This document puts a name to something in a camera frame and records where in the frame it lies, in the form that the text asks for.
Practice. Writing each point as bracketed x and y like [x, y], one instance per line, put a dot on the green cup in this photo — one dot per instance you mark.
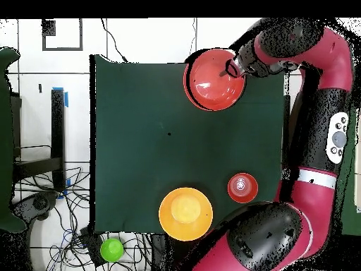
[112, 250]

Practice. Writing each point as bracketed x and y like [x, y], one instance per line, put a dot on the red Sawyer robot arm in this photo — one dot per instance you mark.
[310, 211]

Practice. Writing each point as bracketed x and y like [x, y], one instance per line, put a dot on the black stand base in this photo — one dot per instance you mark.
[39, 203]

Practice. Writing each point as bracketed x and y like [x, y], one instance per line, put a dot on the neighbouring green table cloth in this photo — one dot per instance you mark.
[5, 141]
[349, 203]

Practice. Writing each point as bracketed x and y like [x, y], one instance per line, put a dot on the black table frame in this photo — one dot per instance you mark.
[57, 127]

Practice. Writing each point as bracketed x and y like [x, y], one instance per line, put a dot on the small orange bowl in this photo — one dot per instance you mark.
[242, 187]

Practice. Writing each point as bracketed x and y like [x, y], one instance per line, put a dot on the large shallow orange bowl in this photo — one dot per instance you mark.
[214, 87]

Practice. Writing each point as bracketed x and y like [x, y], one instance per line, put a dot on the black square floor marker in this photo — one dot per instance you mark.
[48, 28]

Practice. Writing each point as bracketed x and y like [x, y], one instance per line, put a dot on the blue tape strip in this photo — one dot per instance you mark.
[66, 98]

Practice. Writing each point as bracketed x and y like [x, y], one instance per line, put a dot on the large yellow bowl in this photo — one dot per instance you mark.
[186, 214]

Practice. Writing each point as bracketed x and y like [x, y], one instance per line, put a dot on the dark green table cloth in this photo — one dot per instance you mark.
[155, 141]

